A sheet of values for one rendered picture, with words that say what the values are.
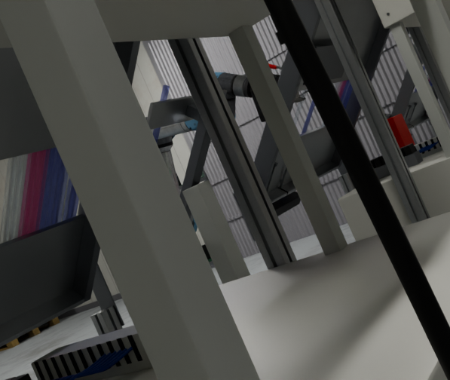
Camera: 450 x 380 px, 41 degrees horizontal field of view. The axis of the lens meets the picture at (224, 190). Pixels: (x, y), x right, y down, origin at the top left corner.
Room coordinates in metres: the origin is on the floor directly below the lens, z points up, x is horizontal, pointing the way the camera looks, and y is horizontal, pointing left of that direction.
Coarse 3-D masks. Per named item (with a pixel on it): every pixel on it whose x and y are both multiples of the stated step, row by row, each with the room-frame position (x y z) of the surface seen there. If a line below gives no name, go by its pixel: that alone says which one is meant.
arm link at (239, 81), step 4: (240, 76) 2.09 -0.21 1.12; (244, 76) 2.08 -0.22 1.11; (236, 80) 2.08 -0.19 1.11; (240, 80) 2.07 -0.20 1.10; (244, 80) 2.07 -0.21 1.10; (236, 84) 2.08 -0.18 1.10; (240, 84) 2.07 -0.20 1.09; (236, 88) 2.08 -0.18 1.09; (240, 88) 2.07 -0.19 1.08; (236, 92) 2.09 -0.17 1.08; (240, 92) 2.08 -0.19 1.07; (240, 96) 2.10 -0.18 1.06; (244, 96) 2.09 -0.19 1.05
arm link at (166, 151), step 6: (162, 138) 2.40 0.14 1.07; (168, 138) 2.42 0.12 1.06; (162, 144) 2.40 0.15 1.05; (168, 144) 2.42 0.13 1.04; (162, 150) 2.42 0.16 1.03; (168, 150) 2.44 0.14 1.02; (162, 156) 2.43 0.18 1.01; (168, 156) 2.44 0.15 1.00; (168, 162) 2.44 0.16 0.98; (168, 168) 2.44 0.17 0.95; (174, 168) 2.47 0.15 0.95; (174, 174) 2.46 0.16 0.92; (174, 180) 2.46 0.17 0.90; (180, 192) 2.50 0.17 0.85; (192, 222) 2.51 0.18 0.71
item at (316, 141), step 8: (320, 128) 2.23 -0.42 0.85; (304, 136) 2.12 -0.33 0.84; (312, 136) 2.19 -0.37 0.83; (320, 136) 2.27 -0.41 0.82; (328, 136) 2.34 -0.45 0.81; (304, 144) 2.15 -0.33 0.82; (312, 144) 2.23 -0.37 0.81; (320, 144) 2.30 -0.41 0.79; (328, 144) 2.38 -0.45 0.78; (312, 152) 2.27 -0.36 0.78; (320, 152) 2.35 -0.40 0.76; (328, 152) 2.43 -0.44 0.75; (280, 160) 2.03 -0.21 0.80; (312, 160) 2.31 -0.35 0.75; (320, 160) 2.39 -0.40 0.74; (328, 160) 2.47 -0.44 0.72; (280, 168) 2.07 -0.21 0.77; (272, 176) 2.04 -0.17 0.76; (280, 176) 2.10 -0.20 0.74; (288, 176) 2.16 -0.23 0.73; (272, 184) 2.07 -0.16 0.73
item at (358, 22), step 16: (336, 0) 1.84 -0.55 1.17; (352, 0) 1.94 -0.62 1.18; (368, 0) 2.06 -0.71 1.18; (352, 16) 2.00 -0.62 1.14; (368, 16) 2.12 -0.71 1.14; (320, 32) 1.84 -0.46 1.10; (352, 32) 2.07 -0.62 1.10; (368, 32) 2.20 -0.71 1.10; (320, 48) 1.80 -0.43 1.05; (368, 48) 2.27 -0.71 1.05; (336, 64) 1.96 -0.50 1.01; (336, 80) 2.14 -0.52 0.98
